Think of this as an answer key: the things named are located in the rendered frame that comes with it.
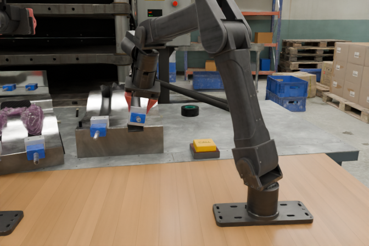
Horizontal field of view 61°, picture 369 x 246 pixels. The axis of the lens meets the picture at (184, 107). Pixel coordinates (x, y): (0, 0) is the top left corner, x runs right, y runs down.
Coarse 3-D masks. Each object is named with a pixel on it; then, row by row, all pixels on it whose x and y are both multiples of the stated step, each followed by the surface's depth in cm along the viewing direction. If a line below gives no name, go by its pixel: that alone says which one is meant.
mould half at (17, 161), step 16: (32, 96) 125; (48, 96) 125; (48, 112) 116; (16, 128) 97; (48, 128) 99; (16, 144) 90; (48, 144) 90; (16, 160) 84; (32, 160) 86; (48, 160) 88
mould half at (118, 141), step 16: (96, 96) 119; (112, 96) 120; (96, 112) 112; (112, 112) 112; (128, 112) 112; (80, 128) 92; (112, 128) 93; (144, 128) 94; (160, 128) 95; (80, 144) 93; (96, 144) 93; (112, 144) 94; (128, 144) 95; (144, 144) 96; (160, 144) 97
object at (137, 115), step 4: (132, 108) 94; (136, 108) 94; (140, 108) 95; (144, 108) 96; (132, 112) 91; (136, 112) 93; (140, 112) 95; (144, 112) 95; (128, 116) 97; (132, 116) 90; (136, 116) 90; (140, 116) 91; (144, 116) 91; (128, 120) 94; (132, 120) 90; (136, 120) 91; (140, 120) 85; (144, 120) 91; (128, 124) 94; (132, 124) 94; (136, 124) 95; (140, 124) 95
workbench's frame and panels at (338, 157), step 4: (344, 152) 99; (348, 152) 100; (352, 152) 100; (356, 152) 100; (332, 156) 99; (336, 156) 99; (340, 156) 100; (344, 156) 100; (348, 156) 100; (352, 156) 100; (356, 156) 101; (336, 160) 100; (340, 160) 100; (344, 160) 100; (348, 160) 100; (352, 160) 101; (356, 160) 101; (340, 164) 106
